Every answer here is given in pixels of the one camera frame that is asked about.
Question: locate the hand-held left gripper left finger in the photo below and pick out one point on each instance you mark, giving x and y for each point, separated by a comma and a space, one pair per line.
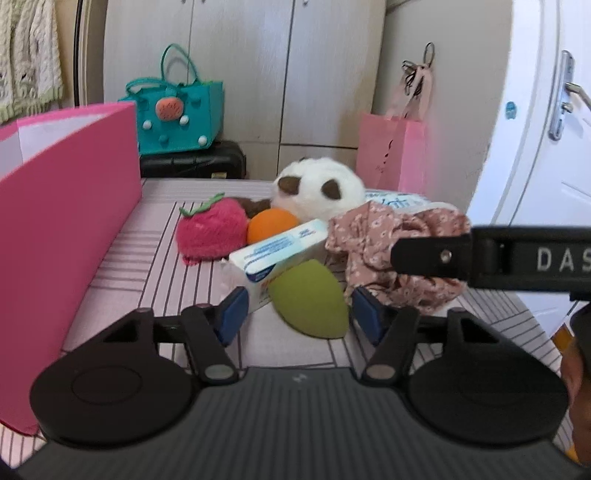
233, 314

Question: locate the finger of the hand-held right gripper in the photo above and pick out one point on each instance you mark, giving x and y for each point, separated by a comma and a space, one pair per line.
429, 256

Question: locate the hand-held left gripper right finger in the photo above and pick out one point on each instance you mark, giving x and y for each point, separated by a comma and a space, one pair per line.
367, 309

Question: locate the pink strawberry plush toy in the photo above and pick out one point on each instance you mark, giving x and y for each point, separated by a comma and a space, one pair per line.
210, 230

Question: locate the orange foam ball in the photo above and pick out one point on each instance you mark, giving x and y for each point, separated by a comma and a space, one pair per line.
270, 224

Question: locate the large pink cardboard box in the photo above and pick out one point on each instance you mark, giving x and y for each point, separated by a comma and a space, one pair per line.
55, 230

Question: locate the person's right forearm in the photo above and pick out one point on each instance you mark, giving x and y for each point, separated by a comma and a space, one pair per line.
577, 392

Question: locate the green egg-shaped sponge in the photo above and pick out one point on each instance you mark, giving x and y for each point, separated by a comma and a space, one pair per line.
309, 300

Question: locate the pink floral cloth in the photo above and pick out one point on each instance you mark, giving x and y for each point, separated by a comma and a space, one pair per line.
369, 235

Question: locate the blue white tissue pack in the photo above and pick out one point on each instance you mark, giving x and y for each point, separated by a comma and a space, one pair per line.
397, 201

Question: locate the white blue tissue box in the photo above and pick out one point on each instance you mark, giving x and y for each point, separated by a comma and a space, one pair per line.
277, 254

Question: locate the white door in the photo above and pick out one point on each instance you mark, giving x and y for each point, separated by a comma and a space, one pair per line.
531, 161

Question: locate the pink striped bed sheet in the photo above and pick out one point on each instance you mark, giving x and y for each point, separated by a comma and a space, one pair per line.
152, 258

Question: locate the pink paper gift bag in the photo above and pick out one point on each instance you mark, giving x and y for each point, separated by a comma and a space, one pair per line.
392, 157

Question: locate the white panda plush toy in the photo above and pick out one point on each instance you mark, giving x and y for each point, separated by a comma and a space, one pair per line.
314, 189

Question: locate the small blue sticker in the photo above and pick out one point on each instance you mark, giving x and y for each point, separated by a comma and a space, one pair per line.
510, 110

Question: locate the black hard-shell suitcase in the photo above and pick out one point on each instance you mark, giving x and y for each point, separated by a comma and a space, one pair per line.
194, 164

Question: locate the teal felt tote bag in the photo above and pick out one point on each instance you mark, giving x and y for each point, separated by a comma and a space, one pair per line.
184, 120

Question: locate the light wooden wardrobe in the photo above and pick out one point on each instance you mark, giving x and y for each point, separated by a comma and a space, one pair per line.
277, 69

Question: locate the black clothes rack pole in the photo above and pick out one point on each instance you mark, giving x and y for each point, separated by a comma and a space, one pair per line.
79, 55

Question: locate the white green fleece cardigan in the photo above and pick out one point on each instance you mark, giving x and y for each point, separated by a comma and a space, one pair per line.
27, 55

